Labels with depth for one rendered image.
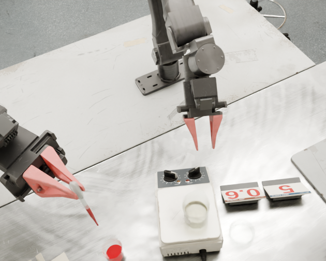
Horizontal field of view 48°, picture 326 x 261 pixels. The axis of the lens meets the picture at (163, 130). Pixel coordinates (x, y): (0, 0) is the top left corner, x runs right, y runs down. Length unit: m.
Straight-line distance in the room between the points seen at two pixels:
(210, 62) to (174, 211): 0.31
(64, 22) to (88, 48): 1.72
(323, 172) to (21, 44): 2.37
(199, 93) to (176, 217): 0.26
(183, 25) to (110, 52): 0.49
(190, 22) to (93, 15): 2.21
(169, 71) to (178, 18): 0.31
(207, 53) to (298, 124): 0.42
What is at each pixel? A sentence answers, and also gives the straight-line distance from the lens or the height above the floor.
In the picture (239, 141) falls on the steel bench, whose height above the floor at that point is 0.90.
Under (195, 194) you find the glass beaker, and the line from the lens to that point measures 0.71.
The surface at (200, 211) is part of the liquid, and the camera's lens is 0.73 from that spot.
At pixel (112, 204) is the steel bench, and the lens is 0.89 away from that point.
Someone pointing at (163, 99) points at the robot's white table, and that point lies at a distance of 1.04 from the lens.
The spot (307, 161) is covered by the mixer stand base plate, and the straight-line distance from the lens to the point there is 0.95.
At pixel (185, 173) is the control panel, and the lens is 0.86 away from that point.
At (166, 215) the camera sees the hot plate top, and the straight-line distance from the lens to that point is 0.76.
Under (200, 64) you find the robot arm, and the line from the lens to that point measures 0.68.
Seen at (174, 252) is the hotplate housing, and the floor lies 0.93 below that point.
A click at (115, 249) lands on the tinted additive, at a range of 0.82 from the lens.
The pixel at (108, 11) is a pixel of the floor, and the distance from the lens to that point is 2.95.
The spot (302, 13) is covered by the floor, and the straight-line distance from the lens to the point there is 2.89.
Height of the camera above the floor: 1.69
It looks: 54 degrees down
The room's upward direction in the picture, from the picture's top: 7 degrees counter-clockwise
